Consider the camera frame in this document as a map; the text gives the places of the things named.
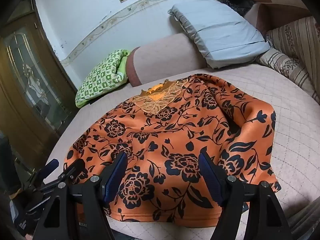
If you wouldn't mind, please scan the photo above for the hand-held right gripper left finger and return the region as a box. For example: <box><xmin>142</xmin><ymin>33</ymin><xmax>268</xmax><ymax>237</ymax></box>
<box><xmin>32</xmin><ymin>151</ymin><xmax>129</xmax><ymax>240</ymax></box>

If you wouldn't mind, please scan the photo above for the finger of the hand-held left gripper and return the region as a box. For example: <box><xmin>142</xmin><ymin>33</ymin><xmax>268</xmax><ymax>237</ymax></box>
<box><xmin>54</xmin><ymin>158</ymin><xmax>86</xmax><ymax>184</ymax></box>
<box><xmin>30</xmin><ymin>158</ymin><xmax>60</xmax><ymax>184</ymax></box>

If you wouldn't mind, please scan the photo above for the pink bolster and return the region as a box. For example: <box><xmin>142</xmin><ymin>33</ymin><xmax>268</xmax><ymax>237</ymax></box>
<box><xmin>126</xmin><ymin>32</ymin><xmax>208</xmax><ymax>87</ymax></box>

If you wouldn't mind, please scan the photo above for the grey pillow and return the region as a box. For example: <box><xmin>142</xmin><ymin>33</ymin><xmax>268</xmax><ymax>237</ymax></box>
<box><xmin>167</xmin><ymin>0</ymin><xmax>272</xmax><ymax>69</ymax></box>

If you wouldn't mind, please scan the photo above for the orange floral top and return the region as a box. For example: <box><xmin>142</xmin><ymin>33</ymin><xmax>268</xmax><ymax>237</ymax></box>
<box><xmin>64</xmin><ymin>73</ymin><xmax>282</xmax><ymax>223</ymax></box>

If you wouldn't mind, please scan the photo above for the green checkered pillow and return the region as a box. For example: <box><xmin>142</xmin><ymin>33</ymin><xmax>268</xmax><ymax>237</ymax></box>
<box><xmin>75</xmin><ymin>49</ymin><xmax>130</xmax><ymax>108</ymax></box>

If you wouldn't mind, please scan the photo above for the striped floral pillow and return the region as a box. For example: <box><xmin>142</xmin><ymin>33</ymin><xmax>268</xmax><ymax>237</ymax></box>
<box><xmin>257</xmin><ymin>48</ymin><xmax>316</xmax><ymax>98</ymax></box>
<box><xmin>265</xmin><ymin>16</ymin><xmax>320</xmax><ymax>100</ymax></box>

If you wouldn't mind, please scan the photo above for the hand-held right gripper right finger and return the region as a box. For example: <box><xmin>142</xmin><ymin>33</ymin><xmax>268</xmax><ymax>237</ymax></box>
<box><xmin>198</xmin><ymin>151</ymin><xmax>290</xmax><ymax>240</ymax></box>

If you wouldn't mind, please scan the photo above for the brown headboard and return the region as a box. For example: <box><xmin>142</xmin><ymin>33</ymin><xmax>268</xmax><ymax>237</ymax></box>
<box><xmin>252</xmin><ymin>0</ymin><xmax>312</xmax><ymax>29</ymax></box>

